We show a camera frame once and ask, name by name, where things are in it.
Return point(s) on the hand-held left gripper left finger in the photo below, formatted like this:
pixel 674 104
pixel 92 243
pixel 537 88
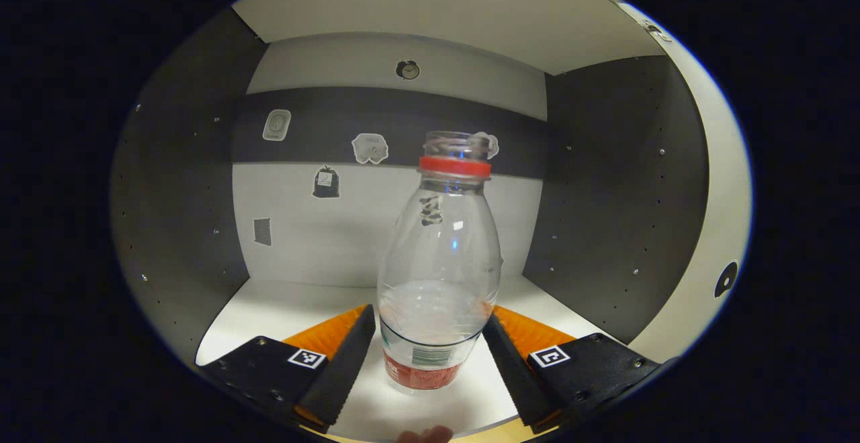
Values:
pixel 342 369

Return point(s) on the white cabinet door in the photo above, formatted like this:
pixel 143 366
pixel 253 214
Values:
pixel 712 214

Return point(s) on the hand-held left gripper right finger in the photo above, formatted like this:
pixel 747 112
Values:
pixel 514 376

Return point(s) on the clear plastic bottle red label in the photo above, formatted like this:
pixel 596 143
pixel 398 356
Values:
pixel 440 261

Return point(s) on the white and grey cabinet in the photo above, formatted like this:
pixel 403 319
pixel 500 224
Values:
pixel 302 248

